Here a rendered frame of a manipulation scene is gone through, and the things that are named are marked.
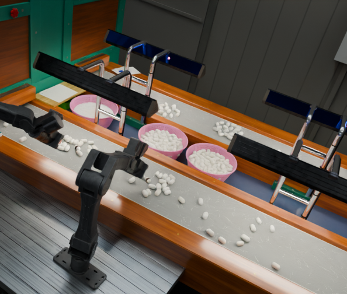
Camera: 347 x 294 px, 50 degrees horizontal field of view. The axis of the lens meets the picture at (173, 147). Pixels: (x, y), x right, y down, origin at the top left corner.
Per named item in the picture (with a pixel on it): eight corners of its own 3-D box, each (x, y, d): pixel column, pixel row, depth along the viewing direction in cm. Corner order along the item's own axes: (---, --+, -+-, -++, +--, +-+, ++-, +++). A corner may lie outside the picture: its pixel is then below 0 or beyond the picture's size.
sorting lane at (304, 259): (362, 322, 133) (365, 318, 132) (-19, 128, 180) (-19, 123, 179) (364, 264, 157) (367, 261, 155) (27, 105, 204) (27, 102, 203)
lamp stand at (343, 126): (308, 205, 189) (349, 131, 165) (270, 188, 195) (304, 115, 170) (313, 185, 204) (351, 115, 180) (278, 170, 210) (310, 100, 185)
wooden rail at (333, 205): (359, 227, 186) (370, 212, 180) (66, 97, 233) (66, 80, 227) (360, 221, 190) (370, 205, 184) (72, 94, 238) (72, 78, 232)
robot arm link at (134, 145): (128, 137, 152) (121, 130, 140) (147, 144, 150) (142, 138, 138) (117, 164, 150) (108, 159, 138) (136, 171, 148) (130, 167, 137)
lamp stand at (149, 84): (143, 131, 215) (157, 58, 190) (114, 118, 220) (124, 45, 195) (159, 119, 230) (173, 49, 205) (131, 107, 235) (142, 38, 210)
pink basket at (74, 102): (120, 133, 208) (122, 119, 203) (70, 133, 199) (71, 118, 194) (113, 109, 228) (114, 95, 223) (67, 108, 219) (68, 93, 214)
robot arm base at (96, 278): (66, 233, 135) (52, 244, 130) (110, 263, 128) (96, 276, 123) (66, 247, 140) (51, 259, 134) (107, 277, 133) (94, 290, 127)
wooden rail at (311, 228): (356, 273, 160) (369, 257, 154) (27, 116, 208) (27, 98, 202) (357, 265, 165) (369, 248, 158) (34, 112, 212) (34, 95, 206)
